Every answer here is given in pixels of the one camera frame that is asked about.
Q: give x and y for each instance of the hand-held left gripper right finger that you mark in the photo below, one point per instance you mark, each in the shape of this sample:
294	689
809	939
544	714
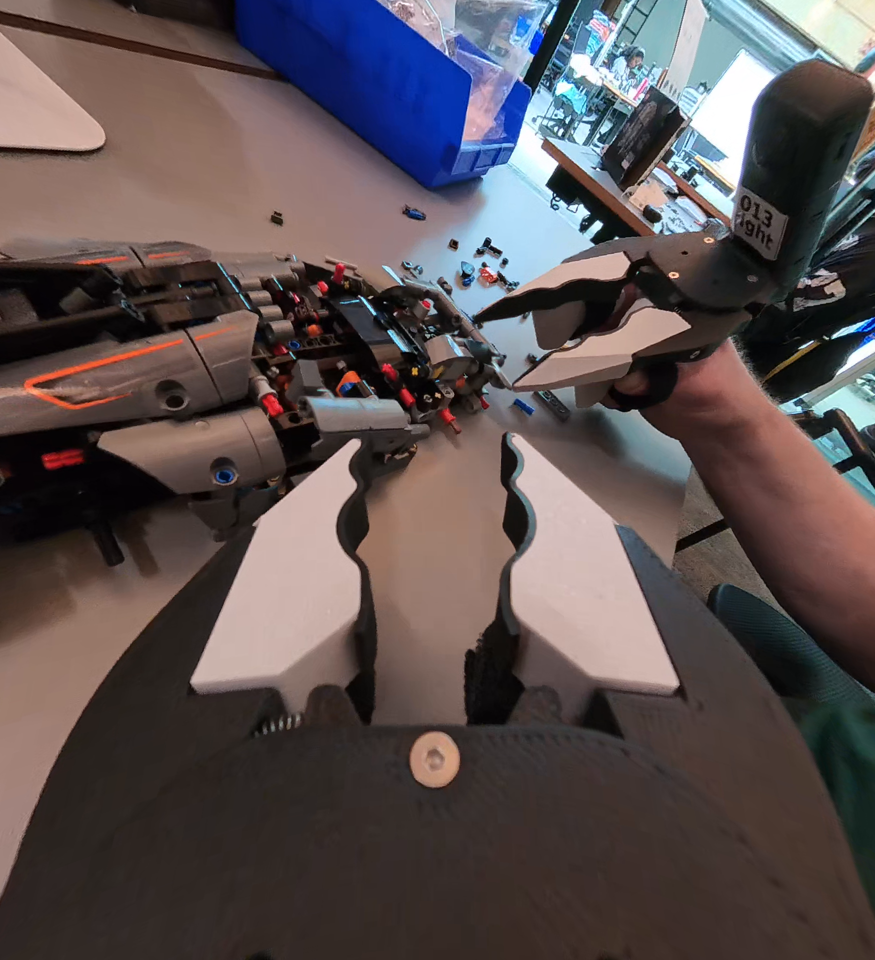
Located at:
595	600

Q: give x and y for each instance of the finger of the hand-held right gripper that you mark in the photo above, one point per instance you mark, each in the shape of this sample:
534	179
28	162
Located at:
602	352
557	289

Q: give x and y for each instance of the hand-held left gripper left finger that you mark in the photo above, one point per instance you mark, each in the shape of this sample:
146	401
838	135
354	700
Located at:
280	600

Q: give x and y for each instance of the grey lego cylinder assembly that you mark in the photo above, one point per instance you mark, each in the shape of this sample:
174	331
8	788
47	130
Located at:
362	416

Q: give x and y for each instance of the large grey lego vehicle model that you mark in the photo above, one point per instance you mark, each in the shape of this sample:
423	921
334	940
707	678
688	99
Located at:
145	360

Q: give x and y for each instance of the person's right forearm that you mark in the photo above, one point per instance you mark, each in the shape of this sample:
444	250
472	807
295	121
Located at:
820	540

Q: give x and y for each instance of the black lego plate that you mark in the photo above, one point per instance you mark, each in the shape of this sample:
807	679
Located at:
555	405

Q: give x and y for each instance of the scattered small lego pieces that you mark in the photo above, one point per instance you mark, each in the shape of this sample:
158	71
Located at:
488	275

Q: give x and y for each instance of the person's right hand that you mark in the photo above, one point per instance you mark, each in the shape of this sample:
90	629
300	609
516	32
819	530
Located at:
700	390

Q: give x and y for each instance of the white display board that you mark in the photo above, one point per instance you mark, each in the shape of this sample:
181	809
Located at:
730	105

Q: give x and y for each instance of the long wooden desk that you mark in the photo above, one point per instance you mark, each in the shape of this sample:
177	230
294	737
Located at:
595	180

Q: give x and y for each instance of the dark printed box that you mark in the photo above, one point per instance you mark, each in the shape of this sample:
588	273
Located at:
640	135

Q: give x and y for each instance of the dark mesh chair seat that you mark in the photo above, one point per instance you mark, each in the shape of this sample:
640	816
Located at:
775	645

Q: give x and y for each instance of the black vertical pipe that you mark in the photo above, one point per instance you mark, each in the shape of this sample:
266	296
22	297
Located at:
550	37

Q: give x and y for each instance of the clear plastic bags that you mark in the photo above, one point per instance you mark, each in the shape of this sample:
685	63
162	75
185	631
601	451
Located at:
482	45

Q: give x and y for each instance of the blue plastic bin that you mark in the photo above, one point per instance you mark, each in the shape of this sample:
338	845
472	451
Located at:
377	90

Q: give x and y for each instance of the white flat board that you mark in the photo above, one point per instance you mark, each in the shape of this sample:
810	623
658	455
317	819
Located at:
10	90

